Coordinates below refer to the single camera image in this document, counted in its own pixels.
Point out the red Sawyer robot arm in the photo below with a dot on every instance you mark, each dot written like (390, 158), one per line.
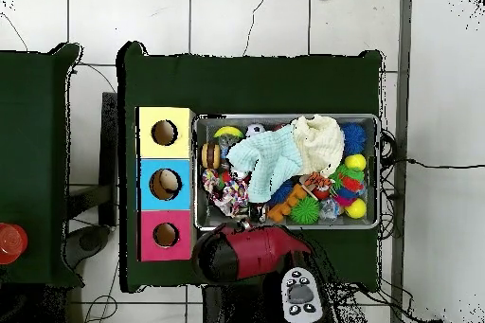
(261, 251)

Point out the clear mesh bin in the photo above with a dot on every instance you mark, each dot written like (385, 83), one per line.
(204, 126)

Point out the wooden box with three holes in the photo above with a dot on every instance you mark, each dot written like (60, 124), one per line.
(183, 148)

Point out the mint green waffle cloth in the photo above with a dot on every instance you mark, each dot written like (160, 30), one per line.
(273, 160)

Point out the wooden yo-yo toy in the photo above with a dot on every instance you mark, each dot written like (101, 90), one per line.
(210, 156)

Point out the orange plastic block toy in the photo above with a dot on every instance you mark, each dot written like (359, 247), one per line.
(290, 201)

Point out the dark green table cloth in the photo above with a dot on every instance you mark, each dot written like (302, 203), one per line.
(30, 129)
(246, 84)

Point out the cream waffle cloth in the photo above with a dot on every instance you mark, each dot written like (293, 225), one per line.
(318, 145)

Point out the orange tiger plush toy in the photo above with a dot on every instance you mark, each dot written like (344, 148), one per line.
(318, 181)

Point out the bright green spiky ball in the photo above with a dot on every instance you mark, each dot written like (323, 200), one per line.
(305, 210)

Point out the yellow smooth ball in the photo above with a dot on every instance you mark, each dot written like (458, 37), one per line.
(356, 208)
(355, 162)

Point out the blue spiky ball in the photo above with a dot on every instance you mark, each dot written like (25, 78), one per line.
(353, 137)

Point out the black metal stand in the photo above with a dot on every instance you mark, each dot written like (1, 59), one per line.
(109, 148)

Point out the dark grey rounded base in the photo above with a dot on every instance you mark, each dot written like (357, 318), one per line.
(89, 241)

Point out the red round container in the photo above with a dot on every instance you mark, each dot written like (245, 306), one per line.
(11, 243)

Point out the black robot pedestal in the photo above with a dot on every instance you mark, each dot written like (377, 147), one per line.
(235, 308)

